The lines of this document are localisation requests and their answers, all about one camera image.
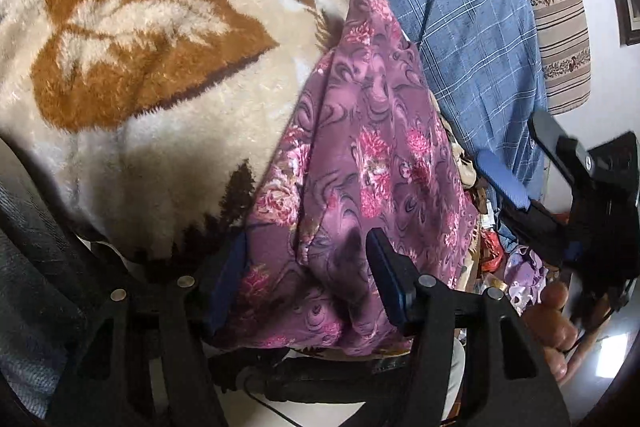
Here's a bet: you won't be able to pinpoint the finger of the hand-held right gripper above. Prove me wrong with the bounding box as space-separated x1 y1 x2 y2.
472 149 571 265
529 109 591 175

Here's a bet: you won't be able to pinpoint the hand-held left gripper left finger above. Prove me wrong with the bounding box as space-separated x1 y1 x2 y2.
45 232 249 427

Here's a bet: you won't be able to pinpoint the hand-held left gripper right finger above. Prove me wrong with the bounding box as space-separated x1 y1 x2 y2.
365 227 573 427

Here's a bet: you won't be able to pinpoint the purple floral long-sleeved shirt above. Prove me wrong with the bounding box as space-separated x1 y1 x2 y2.
210 0 481 355

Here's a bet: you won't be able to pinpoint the pile of lilac clothes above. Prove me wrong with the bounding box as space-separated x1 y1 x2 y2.
502 244 551 313

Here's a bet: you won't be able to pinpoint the person's right hand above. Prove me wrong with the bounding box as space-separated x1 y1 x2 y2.
520 281 583 383

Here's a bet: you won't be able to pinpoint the red plastic bag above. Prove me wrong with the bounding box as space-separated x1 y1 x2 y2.
480 229 506 273

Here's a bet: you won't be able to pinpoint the striped floral cushion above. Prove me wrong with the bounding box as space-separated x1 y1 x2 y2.
492 0 593 115

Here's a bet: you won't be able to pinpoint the blue checked shirt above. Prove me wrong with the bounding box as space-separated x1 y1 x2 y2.
307 0 548 202

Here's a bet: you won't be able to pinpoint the person's grey jeans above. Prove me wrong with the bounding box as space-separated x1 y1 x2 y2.
0 142 121 408

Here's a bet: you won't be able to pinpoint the beige leaf-print blanket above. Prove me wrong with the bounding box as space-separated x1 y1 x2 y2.
0 0 371 268

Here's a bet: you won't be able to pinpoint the dark framed wall picture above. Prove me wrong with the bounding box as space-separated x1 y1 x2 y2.
607 0 640 48

